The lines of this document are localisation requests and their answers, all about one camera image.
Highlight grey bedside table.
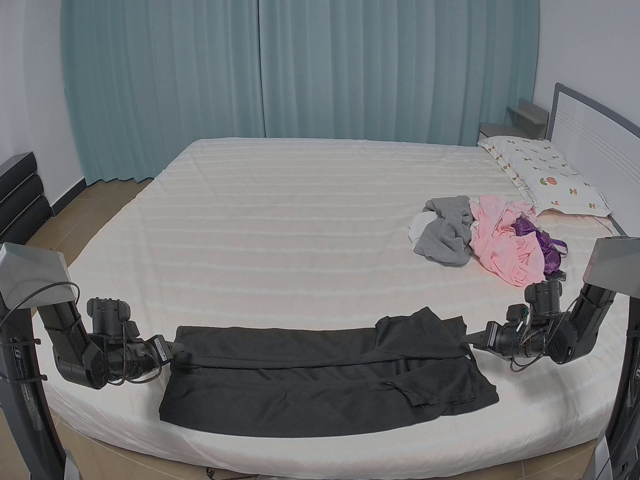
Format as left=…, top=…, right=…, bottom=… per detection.
left=479, top=98, right=551, bottom=141

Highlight black long-sleeved top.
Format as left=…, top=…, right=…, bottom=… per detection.
left=159, top=306, right=500, bottom=439

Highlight purple garment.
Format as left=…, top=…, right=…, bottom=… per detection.
left=511, top=216, right=568, bottom=276

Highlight black chest of drawers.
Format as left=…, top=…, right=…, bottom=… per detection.
left=0, top=151, right=53, bottom=241

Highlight blue-green curtain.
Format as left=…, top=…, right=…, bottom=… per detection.
left=61, top=0, right=266, bottom=185
left=257, top=0, right=538, bottom=145

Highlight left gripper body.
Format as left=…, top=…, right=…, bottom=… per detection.
left=146, top=335, right=177, bottom=368

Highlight bed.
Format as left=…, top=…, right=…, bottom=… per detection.
left=30, top=82, right=640, bottom=471

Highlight white printed pillow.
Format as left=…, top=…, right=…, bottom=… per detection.
left=477, top=135, right=613, bottom=217

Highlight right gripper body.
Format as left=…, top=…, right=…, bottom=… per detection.
left=482, top=320, right=507, bottom=354

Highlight white garment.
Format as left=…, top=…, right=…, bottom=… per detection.
left=407, top=212, right=431, bottom=244

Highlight pink garment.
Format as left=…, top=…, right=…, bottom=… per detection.
left=469, top=195, right=545, bottom=288

